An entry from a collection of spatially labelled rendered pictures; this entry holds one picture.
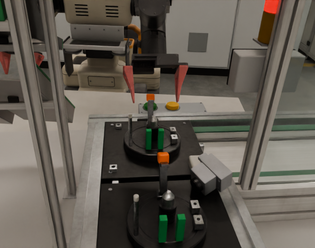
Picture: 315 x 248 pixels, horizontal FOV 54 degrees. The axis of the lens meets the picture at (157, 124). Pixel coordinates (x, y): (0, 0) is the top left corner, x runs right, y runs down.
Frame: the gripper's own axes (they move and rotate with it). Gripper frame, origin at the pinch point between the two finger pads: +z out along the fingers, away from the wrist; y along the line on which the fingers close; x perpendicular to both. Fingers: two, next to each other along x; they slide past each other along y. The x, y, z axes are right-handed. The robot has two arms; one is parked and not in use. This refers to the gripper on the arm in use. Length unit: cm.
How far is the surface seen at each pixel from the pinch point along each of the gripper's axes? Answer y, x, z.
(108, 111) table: -12.9, 46.5, -5.8
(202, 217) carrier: 6.2, -11.9, 24.0
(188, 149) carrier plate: 8.3, 7.5, 11.2
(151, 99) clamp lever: -0.2, 9.0, -1.7
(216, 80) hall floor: 104, 284, -84
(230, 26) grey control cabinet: 115, 255, -139
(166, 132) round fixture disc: 3.5, 10.3, 6.4
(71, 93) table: -28, 59, -16
